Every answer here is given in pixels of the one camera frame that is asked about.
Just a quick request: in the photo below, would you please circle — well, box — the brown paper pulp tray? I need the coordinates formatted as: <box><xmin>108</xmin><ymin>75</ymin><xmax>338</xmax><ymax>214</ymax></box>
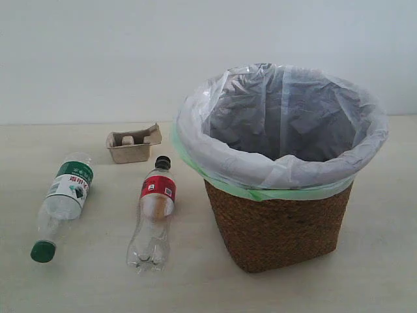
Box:
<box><xmin>106</xmin><ymin>123</ymin><xmax>162</xmax><ymax>164</ymax></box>

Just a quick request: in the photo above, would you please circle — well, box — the red label clear bottle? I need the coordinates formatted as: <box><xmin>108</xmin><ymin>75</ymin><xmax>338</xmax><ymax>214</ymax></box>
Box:
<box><xmin>126</xmin><ymin>156</ymin><xmax>177</xmax><ymax>273</ymax></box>

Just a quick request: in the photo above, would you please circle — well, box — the green label water bottle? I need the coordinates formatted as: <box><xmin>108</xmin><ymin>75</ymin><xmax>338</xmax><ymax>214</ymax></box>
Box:
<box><xmin>30</xmin><ymin>152</ymin><xmax>94</xmax><ymax>263</ymax></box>

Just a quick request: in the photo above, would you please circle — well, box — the white plastic bin liner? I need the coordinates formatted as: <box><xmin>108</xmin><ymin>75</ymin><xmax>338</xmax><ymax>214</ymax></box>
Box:
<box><xmin>173</xmin><ymin>63</ymin><xmax>388</xmax><ymax>201</ymax></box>

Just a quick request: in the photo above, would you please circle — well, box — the woven brown waste basket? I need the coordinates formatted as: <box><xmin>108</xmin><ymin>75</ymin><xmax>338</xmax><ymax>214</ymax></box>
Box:
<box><xmin>205</xmin><ymin>182</ymin><xmax>351</xmax><ymax>273</ymax></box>

